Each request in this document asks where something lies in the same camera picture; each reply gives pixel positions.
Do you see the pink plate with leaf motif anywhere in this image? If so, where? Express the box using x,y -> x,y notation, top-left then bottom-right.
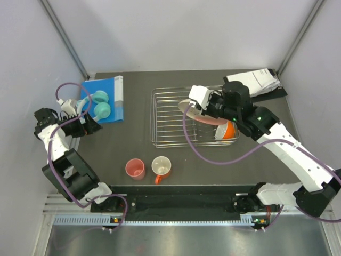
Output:
178,99 -> 228,126

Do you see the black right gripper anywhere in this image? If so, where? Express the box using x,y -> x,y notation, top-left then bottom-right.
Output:
197,92 -> 239,123

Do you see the orange ceramic mug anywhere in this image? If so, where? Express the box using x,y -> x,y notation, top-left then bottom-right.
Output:
151,156 -> 172,185

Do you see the black clipboard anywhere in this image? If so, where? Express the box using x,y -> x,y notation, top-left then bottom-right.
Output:
224,68 -> 287,102

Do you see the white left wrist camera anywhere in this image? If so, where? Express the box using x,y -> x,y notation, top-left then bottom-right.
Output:
57,99 -> 77,117

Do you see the white bowl orange outside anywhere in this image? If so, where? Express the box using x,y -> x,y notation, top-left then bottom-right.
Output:
215,121 -> 236,140

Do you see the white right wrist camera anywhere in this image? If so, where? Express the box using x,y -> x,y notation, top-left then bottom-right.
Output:
189,85 -> 212,110

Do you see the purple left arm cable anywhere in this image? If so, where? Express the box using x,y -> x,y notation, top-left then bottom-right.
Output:
47,82 -> 128,230

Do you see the grey slotted cable duct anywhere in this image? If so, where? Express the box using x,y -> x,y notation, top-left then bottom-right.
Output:
53,215 -> 269,227

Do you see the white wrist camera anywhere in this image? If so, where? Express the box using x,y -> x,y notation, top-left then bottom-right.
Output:
57,99 -> 77,117
189,85 -> 212,110

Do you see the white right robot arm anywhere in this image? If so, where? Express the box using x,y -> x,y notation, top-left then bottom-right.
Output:
189,81 -> 340,218

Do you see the white paper stack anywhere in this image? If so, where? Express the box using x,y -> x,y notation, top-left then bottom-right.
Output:
227,68 -> 281,97

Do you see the blue book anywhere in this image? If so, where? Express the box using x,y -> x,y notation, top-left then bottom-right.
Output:
80,76 -> 124,124

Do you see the pink plastic cup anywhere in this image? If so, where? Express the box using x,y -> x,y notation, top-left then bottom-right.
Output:
125,158 -> 145,180

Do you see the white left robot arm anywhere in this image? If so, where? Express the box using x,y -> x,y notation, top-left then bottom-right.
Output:
34,108 -> 121,212

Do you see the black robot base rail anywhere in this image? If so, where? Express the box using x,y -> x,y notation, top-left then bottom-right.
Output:
103,193 -> 272,214

